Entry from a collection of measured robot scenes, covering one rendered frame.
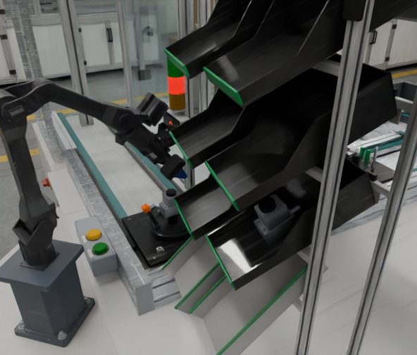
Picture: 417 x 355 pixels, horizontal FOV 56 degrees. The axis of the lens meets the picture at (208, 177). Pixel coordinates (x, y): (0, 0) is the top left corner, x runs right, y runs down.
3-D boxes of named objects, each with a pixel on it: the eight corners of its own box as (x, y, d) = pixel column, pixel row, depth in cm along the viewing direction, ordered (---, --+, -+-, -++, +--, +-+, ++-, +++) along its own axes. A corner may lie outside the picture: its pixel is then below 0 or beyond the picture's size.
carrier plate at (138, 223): (150, 270, 104) (149, 264, 102) (122, 222, 122) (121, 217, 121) (228, 241, 113) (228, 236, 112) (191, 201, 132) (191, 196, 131)
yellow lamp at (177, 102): (173, 111, 118) (172, 96, 116) (167, 106, 122) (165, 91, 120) (188, 108, 121) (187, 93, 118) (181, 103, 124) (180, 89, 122)
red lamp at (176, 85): (172, 95, 116) (171, 79, 114) (165, 91, 120) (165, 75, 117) (187, 92, 118) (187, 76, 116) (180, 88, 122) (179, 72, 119)
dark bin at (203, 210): (194, 241, 77) (177, 216, 73) (177, 206, 88) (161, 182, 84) (315, 167, 78) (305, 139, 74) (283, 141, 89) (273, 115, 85)
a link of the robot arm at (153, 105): (117, 123, 88) (148, 82, 90) (99, 114, 93) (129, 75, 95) (147, 149, 97) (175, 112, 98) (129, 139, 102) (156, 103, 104)
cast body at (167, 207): (165, 218, 111) (163, 197, 107) (159, 210, 114) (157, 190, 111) (191, 210, 114) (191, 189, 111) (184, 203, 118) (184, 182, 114)
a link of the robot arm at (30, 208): (-11, 101, 68) (26, 92, 72) (-23, 91, 73) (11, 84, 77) (35, 243, 85) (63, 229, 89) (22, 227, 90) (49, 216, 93)
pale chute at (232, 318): (224, 370, 75) (208, 365, 72) (203, 318, 86) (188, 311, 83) (329, 268, 70) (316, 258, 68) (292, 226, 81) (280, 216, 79)
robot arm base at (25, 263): (18, 265, 89) (11, 245, 86) (36, 248, 95) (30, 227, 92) (45, 271, 88) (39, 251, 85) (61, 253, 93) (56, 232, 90)
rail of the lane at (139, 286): (138, 316, 102) (134, 285, 96) (67, 171, 169) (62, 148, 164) (158, 308, 104) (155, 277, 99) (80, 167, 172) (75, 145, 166)
